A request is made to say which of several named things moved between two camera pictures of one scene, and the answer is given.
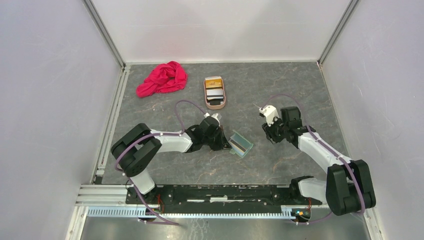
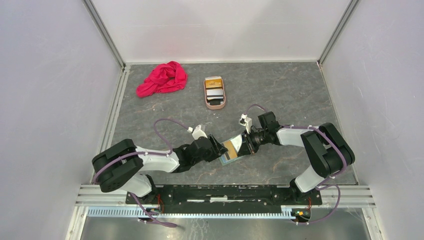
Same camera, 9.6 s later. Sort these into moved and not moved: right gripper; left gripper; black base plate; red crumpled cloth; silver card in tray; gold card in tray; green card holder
Moved: green card holder; left gripper; right gripper
Not moved: red crumpled cloth; silver card in tray; black base plate; gold card in tray
